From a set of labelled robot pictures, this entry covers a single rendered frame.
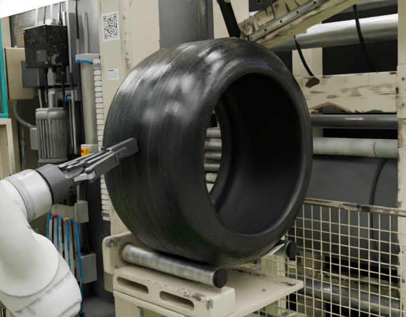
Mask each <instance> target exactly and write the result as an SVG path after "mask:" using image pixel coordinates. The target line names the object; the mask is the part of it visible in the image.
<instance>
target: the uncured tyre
mask: <svg viewBox="0 0 406 317"><path fill-rule="evenodd" d="M213 110H214V111H215V113H216V116H217V119H218V122H219V127H220V131H221V141H222V152H221V163H220V166H219V171H218V174H217V177H216V180H215V183H214V185H213V187H212V189H211V191H210V192H208V189H207V184H206V178H205V172H204V145H205V139H206V133H207V127H208V124H209V121H210V118H211V115H212V112H213ZM130 138H135V139H136V142H137V145H138V152H136V153H134V154H132V155H130V156H128V157H126V158H124V159H122V160H120V161H119V165H118V166H115V167H114V168H112V169H111V170H109V171H107V172H106V173H105V174H104V180H105V183H106V188H107V192H108V194H109V198H110V200H111V202H112V205H113V207H114V209H115V211H116V213H117V214H118V216H119V218H120V219H121V221H122V222H123V224H124V225H125V226H126V227H127V229H128V230H129V231H130V232H131V233H132V234H133V235H134V236H135V237H137V238H138V239H139V240H141V241H142V242H143V243H144V244H146V245H148V246H149V247H150V248H152V249H154V250H156V251H158V252H161V253H166V254H169V255H173V256H176V257H181V258H184V259H189V260H193V261H196V262H200V263H203V264H208V265H212V266H216V267H229V266H235V265H243V264H247V263H249V262H252V261H254V260H256V259H258V258H260V257H261V256H262V255H264V254H265V253H267V251H269V250H270V249H271V248H272V247H273V246H274V245H275V244H276V243H277V242H278V241H279V240H280V239H281V238H282V237H283V236H284V235H285V234H286V232H288V230H289V229H290V227H291V226H292V224H293V223H294V221H295V219H296V217H297V215H298V213H299V211H300V209H301V207H302V205H303V202H304V199H305V196H306V194H307V190H308V186H309V182H310V176H311V172H312V161H313V134H312V124H311V120H310V114H309V109H308V107H307V103H306V100H305V97H304V94H303V92H302V90H301V88H300V86H299V84H298V82H297V81H296V79H295V77H294V76H293V75H292V73H291V72H290V71H289V70H288V68H287V67H286V66H285V64H284V63H283V62H282V61H281V60H280V59H279V57H278V56H277V55H275V54H274V53H273V52H272V51H271V50H270V49H268V48H266V47H265V46H263V45H261V44H259V43H256V42H253V41H251V40H245V39H242V38H236V37H224V38H216V39H210V40H202V41H196V42H188V43H179V44H174V45H170V46H167V47H164V48H161V49H159V50H157V51H156V52H154V53H153V54H151V55H149V56H147V57H146V58H144V59H143V60H142V61H141V62H140V63H138V64H137V65H136V66H135V67H134V68H133V69H132V70H131V71H130V72H129V74H128V75H127V76H126V77H125V78H124V80H123V81H122V83H121V85H120V86H119V88H118V90H117V91H116V93H115V95H114V97H113V100H112V102H111V105H110V107H109V111H108V114H107V118H106V122H105V125H104V133H103V138H102V147H105V149H108V148H110V147H112V146H115V145H117V144H118V143H121V142H123V141H125V140H127V139H130Z"/></svg>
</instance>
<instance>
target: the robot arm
mask: <svg viewBox="0 0 406 317"><path fill-rule="evenodd" d="M136 152H138V145H137V142H136V139H135V138H130V139H127V140H125V141H123V142H121V143H118V144H117V145H115V146H112V147H110V148H108V149H105V147H101V152H98V151H95V152H92V153H90V154H87V155H84V156H82V157H79V158H77V159H74V160H71V161H69V162H66V163H64V164H60V165H53V164H46V165H44V166H42V167H40V168H38V169H35V170H31V169H26V170H24V171H22V172H18V173H17V174H15V175H12V176H10V177H6V178H4V179H3V180H1V181H0V300H1V302H2V303H3V304H4V305H5V307H7V308H8V309H9V310H10V312H12V313H13V314H14V315H15V317H74V316H75V315H76V314H77V313H78V312H79V310H80V304H81V302H82V296H81V293H80V289H79V285H78V283H77V281H76V279H75V277H74V276H73V274H72V273H71V271H70V268H69V265H68V264H67V263H66V261H65V260H64V258H63V257H62V256H61V255H60V253H59V252H58V251H57V249H56V248H55V247H54V245H53V243H52V242H51V241H50V240H49V239H47V238H45V237H44V236H42V235H39V234H36V233H35V232H34V231H33V229H32V228H31V226H30V225H29V224H28V223H29V222H31V221H32V220H34V219H36V218H38V217H40V216H41V215H43V214H45V213H47V212H49V210H51V208H52V206H53V205H55V204H57V203H59V202H61V201H63V200H64V199H66V198H67V196H68V194H69V189H70V186H72V187H75V186H78V185H79V184H81V182H83V181H85V180H87V179H88V181H89V183H92V182H94V181H95V180H96V179H97V178H98V177H100V176H101V175H103V174H105V173H106V172H107V171H109V170H111V169H112V168H114V167H115V166H118V165H119V161H120V160H122V159H124V158H126V157H128V156H130V155H132V154H134V153H136Z"/></svg>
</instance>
